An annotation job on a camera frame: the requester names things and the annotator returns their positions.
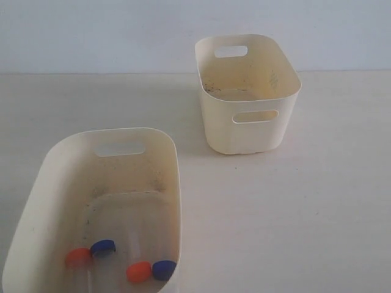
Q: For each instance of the orange-capped clear tube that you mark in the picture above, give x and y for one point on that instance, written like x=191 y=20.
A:
x=139 y=270
x=80 y=257

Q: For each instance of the blue-capped clear tube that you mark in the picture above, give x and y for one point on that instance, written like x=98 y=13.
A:
x=103 y=247
x=163 y=270

